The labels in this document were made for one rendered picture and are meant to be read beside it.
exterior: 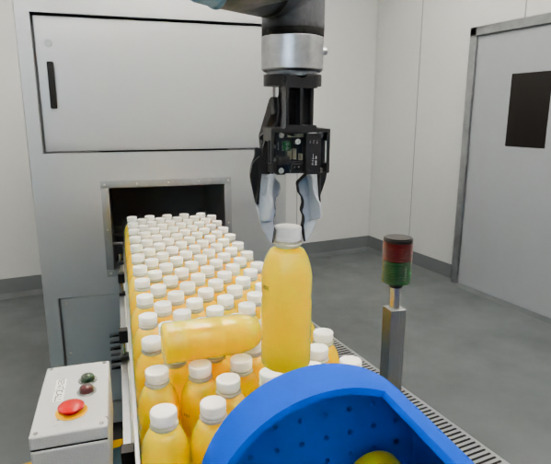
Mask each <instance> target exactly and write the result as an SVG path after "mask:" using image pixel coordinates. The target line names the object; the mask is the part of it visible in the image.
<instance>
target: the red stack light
mask: <svg viewBox="0 0 551 464"><path fill-rule="evenodd" d="M382 258H383V260H385V261H389V262H394V263H406V262H410V261H412V258H413V242H412V243H410V244H406V245H397V244H390V243H387V242H385V241H383V256H382Z"/></svg>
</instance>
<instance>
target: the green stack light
mask: <svg viewBox="0 0 551 464"><path fill-rule="evenodd" d="M411 273H412V261H410V262H406V263H394V262H389V261H385V260H383V259H382V273H381V281H382V282H383V283H385V284H390V285H407V284H410V283H411Z"/></svg>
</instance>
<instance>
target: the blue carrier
mask: <svg viewBox="0 0 551 464"><path fill-rule="evenodd" d="M375 450H384V451H387V452H390V453H392V454H393V455H395V456H396V457H397V458H398V459H399V461H400V462H401V463H402V464H475V463H474V462H473V461H472V460H471V459H470V458H469V457H468V456H467V455H466V454H465V453H464V452H463V451H462V450H461V449H460V448H459V447H458V446H457V445H456V444H455V443H454V442H453V441H451V440H450V439H449V438H448V437H447V436H446V435H445V434H444V433H443V432H442V431H441V430H440V429H439V428H438V427H437V426H436V425H435V424H434V423H433V422H432V421H431V420H430V419H429V418H428V417H427V416H426V415H425V414H423V413H422V412H421V411H420V410H419V409H418V408H417V407H416V406H415V405H414V404H413V403H412V402H411V401H410V400H409V399H408V398H407V397H406V396H405V395H404V394H403V393H402V392H401V391H400V390H399V389H398V388H397V387H395V386H394V385H393V384H392V383H391V382H390V381H388V380H387V379H385V378H384V377H382V376H380V375H378V374H376V373H374V372H373V371H371V370H369V369H366V368H363V367H360V366H356V365H347V364H319V365H309V366H305V367H301V368H297V369H294V370H292V371H289V372H287V373H284V374H282V375H280V376H278V377H275V378H274V379H272V380H270V381H268V382H267V383H265V384H263V385H262V386H260V387H259V388H257V389H255V390H254V391H253V392H251V393H250V394H249V395H248V396H246V397H245V398H244V399H243V400H242V401H241V402H240V403H239V404H238V405H237V406H236V407H235V408H234V409H233V410H232V411H231V412H230V413H229V414H228V416H227V417H226V418H225V419H224V421H223V422H222V424H221V425H220V427H219V428H218V430H217V431H216V433H215V434H214V436H213V438H212V441H211V442H210V444H209V446H208V448H207V450H206V452H205V455H204V458H203V460H202V463H201V464H353V463H354V462H355V461H356V460H357V459H358V458H360V457H361V456H363V455H365V454H366V453H369V452H372V451H375Z"/></svg>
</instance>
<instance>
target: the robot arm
mask: <svg viewBox="0 0 551 464"><path fill-rule="evenodd" d="M190 1H192V2H194V3H198V4H201V5H205V6H208V7H209V8H211V9H214V10H218V9H223V10H228V11H233V12H237V13H241V14H246V15H250V16H255V17H261V70H262V71H263V72H264V73H266V74H265V75H264V76H263V86H264V87H278V88H279V95H278V97H271V98H270V100H269V103H268V106H267V109H266V112H265V116H264V119H263V122H262V125H261V128H260V131H259V135H258V139H259V148H257V147H254V156H253V159H252V161H251V165H250V170H249V178H250V183H251V188H252V191H253V195H254V200H255V203H256V207H257V210H258V217H259V221H260V224H261V227H262V230H263V232H264V234H265V236H266V237H267V239H268V241H269V242H270V243H273V239H274V233H275V227H274V220H273V218H274V216H275V214H276V208H275V199H276V197H277V196H278V195H279V193H280V189H281V184H280V182H279V181H277V180H276V179H275V178H274V173H275V174H277V175H285V173H304V174H303V175H302V176H301V177H300V178H299V179H298V180H297V181H296V183H295V184H296V190H297V192H298V193H299V195H300V196H301V205H300V212H301V214H302V221H301V225H300V226H301V227H302V235H303V239H304V241H308V239H309V238H310V237H311V235H312V233H313V231H314V229H315V226H316V220H317V219H320V218H321V217H322V206H321V198H320V195H321V192H322V190H323V187H324V184H325V181H326V177H327V173H329V150H330V129H328V128H321V127H316V125H313V124H314V88H317V87H321V85H322V75H319V74H318V73H320V72H322V71H323V59H324V56H323V55H327V53H328V48H327V47H323V44H324V31H325V1H326V0H190ZM326 141H327V162H325V152H326Z"/></svg>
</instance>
